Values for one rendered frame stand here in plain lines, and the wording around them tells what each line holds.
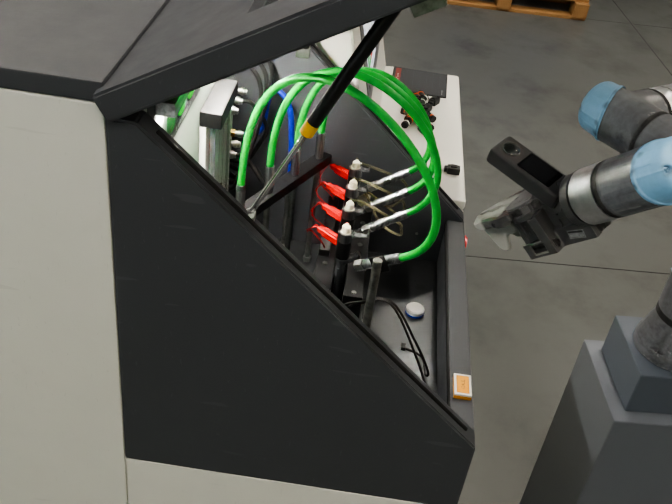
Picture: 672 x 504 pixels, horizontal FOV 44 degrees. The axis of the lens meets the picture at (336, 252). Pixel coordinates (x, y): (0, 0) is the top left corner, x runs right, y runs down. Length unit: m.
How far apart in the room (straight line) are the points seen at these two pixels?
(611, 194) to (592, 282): 2.48
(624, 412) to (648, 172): 0.85
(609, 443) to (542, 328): 1.44
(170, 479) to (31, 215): 0.56
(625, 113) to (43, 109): 0.75
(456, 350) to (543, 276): 1.94
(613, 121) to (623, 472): 0.92
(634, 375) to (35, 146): 1.18
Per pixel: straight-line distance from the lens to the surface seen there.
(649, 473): 1.89
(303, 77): 1.33
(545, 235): 1.13
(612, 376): 1.83
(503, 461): 2.67
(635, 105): 1.15
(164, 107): 1.15
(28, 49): 1.16
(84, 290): 1.26
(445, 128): 2.19
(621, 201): 1.03
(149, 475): 1.53
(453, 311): 1.62
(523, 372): 2.98
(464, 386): 1.45
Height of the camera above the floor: 1.96
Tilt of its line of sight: 36 degrees down
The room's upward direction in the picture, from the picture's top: 8 degrees clockwise
